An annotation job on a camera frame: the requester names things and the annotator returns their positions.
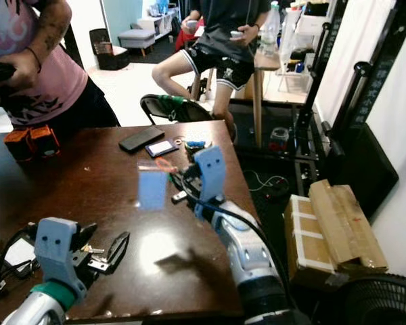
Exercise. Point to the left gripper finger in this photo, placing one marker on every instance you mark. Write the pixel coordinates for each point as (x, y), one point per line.
(86, 233)
(119, 247)

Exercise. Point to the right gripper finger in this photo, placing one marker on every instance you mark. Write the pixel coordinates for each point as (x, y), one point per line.
(181, 198)
(174, 178)

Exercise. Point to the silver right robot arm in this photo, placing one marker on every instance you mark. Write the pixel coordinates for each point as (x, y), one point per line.
(250, 257)

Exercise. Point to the tattooed left forearm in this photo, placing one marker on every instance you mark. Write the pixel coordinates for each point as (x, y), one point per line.
(53, 30)

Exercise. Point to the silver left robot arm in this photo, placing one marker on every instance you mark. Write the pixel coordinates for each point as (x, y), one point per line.
(37, 308)

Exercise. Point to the pink-shirt person's left hand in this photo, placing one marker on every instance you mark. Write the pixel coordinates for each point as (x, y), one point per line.
(26, 68)

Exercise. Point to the blue-edged card holder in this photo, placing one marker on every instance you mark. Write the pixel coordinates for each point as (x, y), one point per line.
(161, 148)

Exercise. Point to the blue and green gadget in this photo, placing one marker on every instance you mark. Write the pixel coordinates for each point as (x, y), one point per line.
(195, 144)

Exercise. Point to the black smartphone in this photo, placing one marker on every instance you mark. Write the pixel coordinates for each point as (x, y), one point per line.
(141, 139)

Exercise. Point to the black folding chair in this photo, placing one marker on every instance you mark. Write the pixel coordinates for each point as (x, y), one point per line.
(176, 110)

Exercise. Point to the white card black holder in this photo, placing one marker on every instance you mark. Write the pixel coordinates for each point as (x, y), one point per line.
(20, 252)

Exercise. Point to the round glass jar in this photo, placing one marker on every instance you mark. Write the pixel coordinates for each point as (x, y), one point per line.
(279, 139)

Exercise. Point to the orange black battery pack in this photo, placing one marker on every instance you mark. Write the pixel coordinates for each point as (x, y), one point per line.
(18, 146)
(44, 142)

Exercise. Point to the wooden side table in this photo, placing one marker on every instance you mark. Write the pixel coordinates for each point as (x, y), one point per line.
(258, 95)

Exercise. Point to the black low chair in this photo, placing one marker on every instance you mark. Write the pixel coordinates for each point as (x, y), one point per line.
(103, 54)

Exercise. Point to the grey upholstered stool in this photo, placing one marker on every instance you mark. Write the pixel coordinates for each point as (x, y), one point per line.
(137, 39)

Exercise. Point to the person in pink shirt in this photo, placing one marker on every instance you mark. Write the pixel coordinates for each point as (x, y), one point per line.
(61, 88)

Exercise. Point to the brown cardboard box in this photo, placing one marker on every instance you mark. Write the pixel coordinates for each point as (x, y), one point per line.
(348, 223)

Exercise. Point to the person in black clothes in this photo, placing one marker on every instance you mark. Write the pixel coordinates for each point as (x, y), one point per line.
(230, 27)

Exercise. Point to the clear water bottle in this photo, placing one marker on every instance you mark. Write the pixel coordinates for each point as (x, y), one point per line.
(269, 34)

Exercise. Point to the slim black banner stand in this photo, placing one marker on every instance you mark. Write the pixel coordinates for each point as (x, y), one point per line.
(325, 68)

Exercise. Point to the white storage shelf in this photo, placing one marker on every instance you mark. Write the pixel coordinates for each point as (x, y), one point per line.
(304, 40)

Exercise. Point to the wide black banner stand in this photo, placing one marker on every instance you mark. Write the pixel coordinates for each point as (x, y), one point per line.
(375, 135)

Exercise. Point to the black round fan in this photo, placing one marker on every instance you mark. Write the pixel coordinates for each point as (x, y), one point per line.
(372, 301)

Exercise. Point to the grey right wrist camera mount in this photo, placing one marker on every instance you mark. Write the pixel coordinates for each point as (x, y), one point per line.
(211, 172)

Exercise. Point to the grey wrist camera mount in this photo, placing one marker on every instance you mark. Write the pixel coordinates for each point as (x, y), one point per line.
(211, 172)
(57, 250)

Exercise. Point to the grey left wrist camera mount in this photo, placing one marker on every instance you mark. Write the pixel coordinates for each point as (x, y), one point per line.
(57, 250)

